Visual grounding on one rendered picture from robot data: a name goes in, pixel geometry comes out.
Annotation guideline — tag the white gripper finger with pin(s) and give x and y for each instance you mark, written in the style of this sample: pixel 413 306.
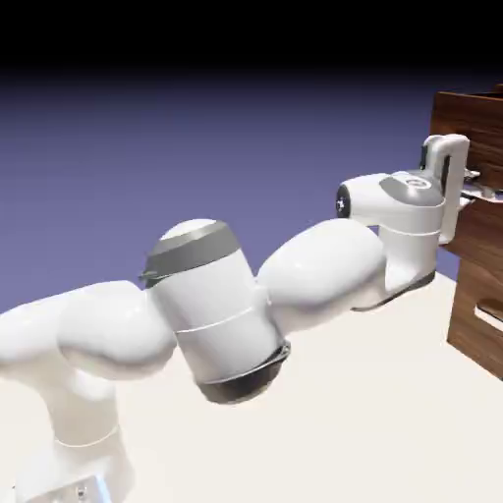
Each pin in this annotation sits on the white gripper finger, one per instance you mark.
pixel 472 174
pixel 464 202

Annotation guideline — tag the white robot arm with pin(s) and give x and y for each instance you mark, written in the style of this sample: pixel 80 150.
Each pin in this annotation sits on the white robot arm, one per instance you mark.
pixel 322 259

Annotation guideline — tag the dark wood drawer front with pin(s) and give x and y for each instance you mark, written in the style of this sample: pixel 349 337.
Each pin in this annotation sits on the dark wood drawer front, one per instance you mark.
pixel 467 334
pixel 485 129
pixel 483 232

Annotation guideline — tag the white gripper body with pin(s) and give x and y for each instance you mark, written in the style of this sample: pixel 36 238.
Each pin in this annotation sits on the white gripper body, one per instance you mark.
pixel 456 177

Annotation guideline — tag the dark wood cabinet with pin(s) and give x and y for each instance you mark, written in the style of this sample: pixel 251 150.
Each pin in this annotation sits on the dark wood cabinet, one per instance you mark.
pixel 483 235

